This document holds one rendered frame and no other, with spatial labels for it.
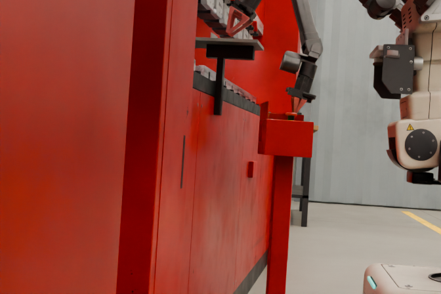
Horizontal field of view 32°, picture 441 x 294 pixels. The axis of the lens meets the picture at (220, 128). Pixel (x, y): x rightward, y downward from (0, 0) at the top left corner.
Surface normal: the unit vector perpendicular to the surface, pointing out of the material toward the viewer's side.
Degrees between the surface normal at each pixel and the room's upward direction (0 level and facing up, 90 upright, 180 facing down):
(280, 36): 90
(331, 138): 90
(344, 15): 90
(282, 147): 90
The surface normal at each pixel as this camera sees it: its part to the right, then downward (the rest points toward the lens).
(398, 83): -0.09, -0.03
